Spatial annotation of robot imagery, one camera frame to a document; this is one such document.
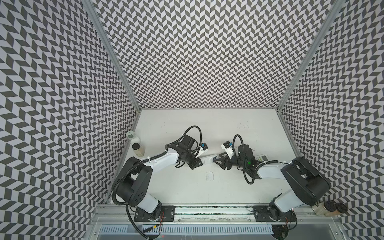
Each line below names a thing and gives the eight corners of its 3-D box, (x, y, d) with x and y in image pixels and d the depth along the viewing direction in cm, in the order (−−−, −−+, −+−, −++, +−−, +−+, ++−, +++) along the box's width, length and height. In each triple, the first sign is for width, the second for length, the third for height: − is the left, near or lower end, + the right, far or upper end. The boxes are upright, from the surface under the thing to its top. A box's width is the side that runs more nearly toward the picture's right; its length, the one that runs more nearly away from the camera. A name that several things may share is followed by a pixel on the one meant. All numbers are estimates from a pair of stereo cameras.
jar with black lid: (137, 158, 96) (131, 149, 86) (139, 151, 98) (133, 142, 89) (144, 158, 96) (138, 149, 86) (145, 151, 98) (140, 142, 89)
